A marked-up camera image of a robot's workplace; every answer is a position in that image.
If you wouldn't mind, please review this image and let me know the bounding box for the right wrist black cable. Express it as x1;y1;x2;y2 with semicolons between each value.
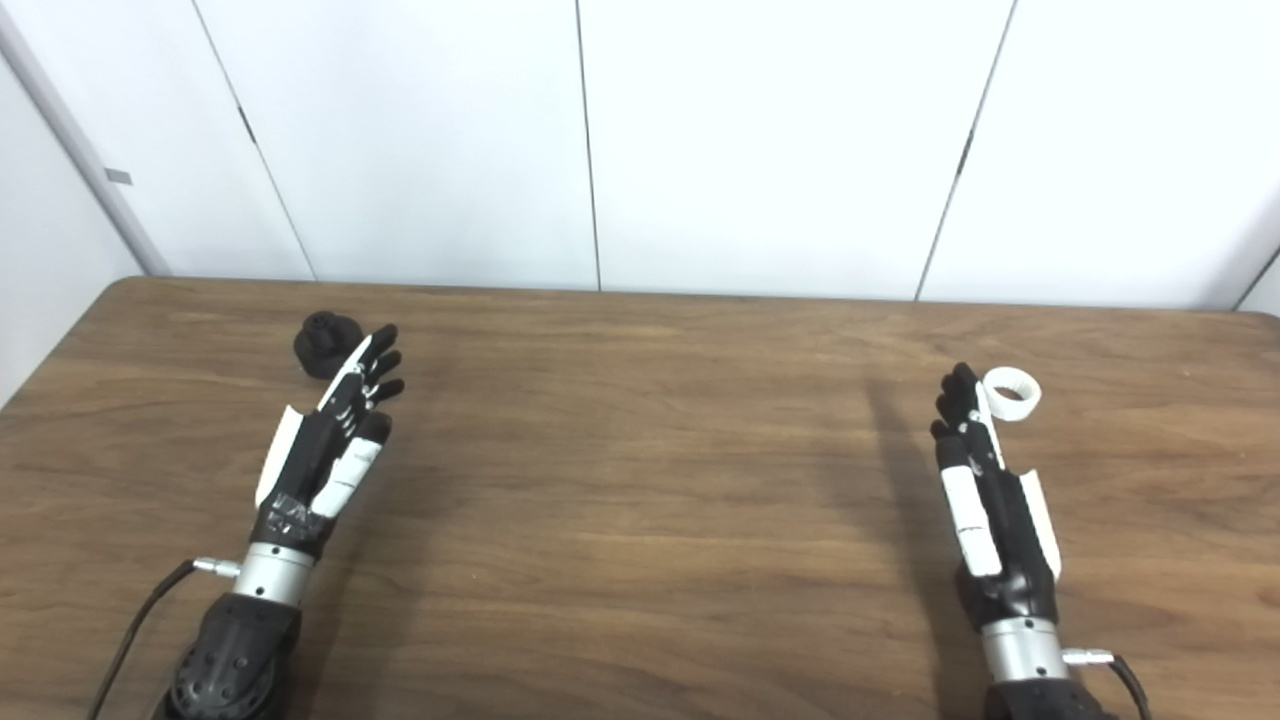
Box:
1062;648;1153;720

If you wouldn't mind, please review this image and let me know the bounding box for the white plastic ring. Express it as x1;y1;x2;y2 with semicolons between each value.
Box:
982;367;1043;421

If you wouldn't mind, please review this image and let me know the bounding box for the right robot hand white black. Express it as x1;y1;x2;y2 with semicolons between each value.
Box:
929;362;1063;633

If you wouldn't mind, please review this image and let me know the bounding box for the round black plastic part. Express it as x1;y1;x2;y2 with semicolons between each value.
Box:
293;311;364;381

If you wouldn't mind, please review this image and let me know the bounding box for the gray wall corner post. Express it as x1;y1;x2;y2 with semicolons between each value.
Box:
0;5;173;278

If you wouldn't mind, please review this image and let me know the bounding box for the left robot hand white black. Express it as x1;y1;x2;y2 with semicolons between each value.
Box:
250;323;406;561

